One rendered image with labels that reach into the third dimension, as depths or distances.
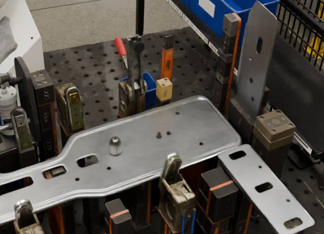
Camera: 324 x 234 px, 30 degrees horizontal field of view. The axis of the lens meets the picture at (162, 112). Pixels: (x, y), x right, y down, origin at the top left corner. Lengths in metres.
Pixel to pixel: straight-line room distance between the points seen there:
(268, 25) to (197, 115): 0.34
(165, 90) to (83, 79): 0.64
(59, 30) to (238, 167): 2.34
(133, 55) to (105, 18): 2.23
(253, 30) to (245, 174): 0.36
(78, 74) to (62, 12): 1.64
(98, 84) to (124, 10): 1.71
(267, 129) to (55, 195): 0.56
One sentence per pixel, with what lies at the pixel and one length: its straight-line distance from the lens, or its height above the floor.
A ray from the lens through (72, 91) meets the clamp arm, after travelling 1.58.
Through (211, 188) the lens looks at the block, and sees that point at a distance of 1.52.
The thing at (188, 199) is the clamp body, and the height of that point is 1.04.
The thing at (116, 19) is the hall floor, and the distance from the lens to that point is 3.80.
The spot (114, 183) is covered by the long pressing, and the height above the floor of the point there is 1.00.
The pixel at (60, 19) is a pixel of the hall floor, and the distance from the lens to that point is 3.82.
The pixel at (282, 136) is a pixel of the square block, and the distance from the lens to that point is 1.60.
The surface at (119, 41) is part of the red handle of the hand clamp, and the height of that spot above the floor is 1.15.
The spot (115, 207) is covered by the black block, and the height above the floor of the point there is 0.99.
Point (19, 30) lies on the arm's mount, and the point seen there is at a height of 0.93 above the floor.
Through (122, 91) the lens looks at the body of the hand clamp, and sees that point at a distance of 1.68.
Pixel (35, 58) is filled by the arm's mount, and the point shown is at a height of 0.89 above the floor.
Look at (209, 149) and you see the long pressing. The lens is 1.58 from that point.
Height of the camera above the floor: 2.13
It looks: 43 degrees down
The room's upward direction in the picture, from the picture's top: 4 degrees clockwise
